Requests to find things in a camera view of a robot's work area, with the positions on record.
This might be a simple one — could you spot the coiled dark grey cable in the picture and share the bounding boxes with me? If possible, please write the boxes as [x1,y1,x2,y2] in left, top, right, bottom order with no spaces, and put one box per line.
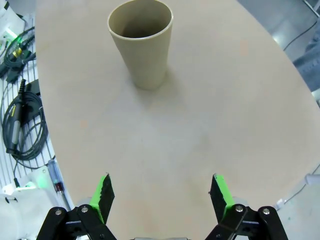
[1,78,50,161]

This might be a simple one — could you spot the thin white cable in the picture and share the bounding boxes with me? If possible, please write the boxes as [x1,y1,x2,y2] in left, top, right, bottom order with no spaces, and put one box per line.
[274,162,320,210]

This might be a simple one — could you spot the thin black floor cable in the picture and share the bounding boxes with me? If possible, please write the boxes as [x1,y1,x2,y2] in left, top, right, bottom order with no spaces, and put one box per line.
[281,18,320,52]

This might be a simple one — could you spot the clear handled screwdriver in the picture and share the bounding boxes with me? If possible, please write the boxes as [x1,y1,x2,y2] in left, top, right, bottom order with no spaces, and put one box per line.
[47,159,72,212]

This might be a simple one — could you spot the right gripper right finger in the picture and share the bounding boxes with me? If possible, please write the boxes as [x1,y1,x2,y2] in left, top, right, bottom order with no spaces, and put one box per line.
[203,173,288,240]

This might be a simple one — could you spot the tangled grey cable bundle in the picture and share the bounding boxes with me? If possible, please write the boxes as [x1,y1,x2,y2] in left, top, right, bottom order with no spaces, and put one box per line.
[0,26,36,77]

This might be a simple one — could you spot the white slatted cable tray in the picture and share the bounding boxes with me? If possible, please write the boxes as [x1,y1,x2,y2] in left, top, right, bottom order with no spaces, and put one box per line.
[0,56,57,191]

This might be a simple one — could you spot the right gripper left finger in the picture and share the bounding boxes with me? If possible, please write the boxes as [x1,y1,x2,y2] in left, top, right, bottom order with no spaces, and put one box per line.
[36,172,118,240]

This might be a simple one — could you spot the black power adapter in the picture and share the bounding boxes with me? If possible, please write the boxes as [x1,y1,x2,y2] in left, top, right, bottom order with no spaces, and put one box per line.
[24,79,41,97]

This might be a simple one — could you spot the white box with green light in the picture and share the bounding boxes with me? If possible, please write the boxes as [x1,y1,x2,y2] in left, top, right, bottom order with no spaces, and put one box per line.
[0,169,67,240]

